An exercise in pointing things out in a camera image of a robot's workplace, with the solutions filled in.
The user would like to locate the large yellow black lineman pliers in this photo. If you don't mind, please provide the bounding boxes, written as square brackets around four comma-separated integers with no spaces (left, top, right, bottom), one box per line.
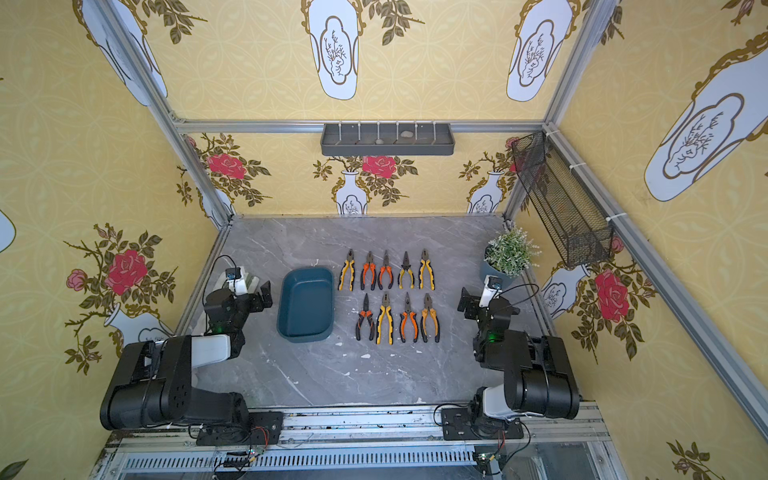
[420,293,441,343]

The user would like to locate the yellow black combination pliers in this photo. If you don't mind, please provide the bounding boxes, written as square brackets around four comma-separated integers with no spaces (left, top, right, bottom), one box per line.
[418,249,436,291]

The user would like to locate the orange black combination pliers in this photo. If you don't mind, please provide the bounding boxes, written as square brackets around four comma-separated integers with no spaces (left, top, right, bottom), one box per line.
[399,293,419,343]

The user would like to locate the yellow black long-nose pliers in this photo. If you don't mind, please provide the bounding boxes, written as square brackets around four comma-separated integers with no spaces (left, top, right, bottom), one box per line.
[398,252,415,289]

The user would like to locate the yellow black deli pliers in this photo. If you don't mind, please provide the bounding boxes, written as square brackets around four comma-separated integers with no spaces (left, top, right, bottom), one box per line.
[375,293,394,345]

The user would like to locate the orange black upside-down long-nose pliers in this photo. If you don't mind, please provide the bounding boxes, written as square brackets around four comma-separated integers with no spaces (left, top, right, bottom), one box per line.
[355,294,376,341]

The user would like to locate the orange black needle pliers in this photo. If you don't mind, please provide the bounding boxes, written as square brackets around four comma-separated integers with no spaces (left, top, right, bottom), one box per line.
[360,251,378,291]

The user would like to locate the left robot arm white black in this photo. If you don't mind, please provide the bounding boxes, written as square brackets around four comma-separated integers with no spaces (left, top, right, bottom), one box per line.
[100,281,273,430]

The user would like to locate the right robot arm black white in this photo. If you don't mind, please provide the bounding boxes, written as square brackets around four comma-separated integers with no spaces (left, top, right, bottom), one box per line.
[457,289,580,425]

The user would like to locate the teal storage box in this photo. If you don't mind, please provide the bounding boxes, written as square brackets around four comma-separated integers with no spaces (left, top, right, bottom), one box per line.
[277,267,335,343]

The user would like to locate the blue plant pot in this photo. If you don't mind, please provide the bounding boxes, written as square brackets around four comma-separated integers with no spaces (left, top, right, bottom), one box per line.
[480,245,519,292]

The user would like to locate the green white artificial plant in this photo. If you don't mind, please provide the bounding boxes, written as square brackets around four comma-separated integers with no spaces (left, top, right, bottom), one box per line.
[484,227,541,277]

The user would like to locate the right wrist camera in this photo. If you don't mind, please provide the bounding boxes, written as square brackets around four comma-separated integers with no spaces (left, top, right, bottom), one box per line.
[479,275,503,308]

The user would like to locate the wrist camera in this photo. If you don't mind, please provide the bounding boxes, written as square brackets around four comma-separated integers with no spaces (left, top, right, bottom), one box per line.
[479,275,503,308]
[225,266,248,296]

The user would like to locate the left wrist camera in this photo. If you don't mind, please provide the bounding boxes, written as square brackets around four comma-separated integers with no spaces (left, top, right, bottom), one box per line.
[225,266,248,296]

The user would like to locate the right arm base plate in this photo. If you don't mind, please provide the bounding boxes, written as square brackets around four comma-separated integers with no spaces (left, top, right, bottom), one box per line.
[439,407,525,441]

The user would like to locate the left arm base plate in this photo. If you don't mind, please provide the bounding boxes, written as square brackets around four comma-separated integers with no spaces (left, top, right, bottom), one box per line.
[195,411,284,446]

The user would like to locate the black wire mesh basket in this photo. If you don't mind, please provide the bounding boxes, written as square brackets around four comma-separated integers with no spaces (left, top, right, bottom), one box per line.
[511,133,614,267]

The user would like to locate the grey wall shelf tray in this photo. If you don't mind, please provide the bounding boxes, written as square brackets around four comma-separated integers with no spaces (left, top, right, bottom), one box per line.
[320,121,456,157]

